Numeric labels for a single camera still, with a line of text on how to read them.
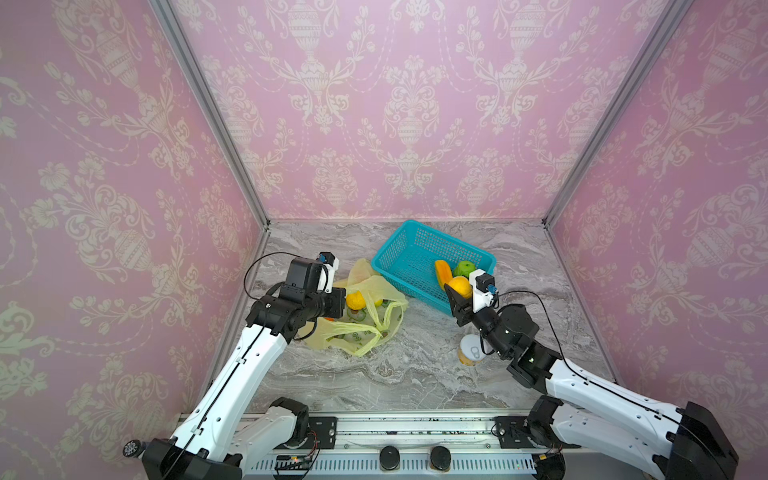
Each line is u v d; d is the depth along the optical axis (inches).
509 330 21.7
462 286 27.3
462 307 25.8
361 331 28.0
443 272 39.4
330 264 26.5
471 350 32.2
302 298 21.6
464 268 39.5
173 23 28.1
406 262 43.2
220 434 15.3
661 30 28.1
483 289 23.8
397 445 29.9
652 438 16.9
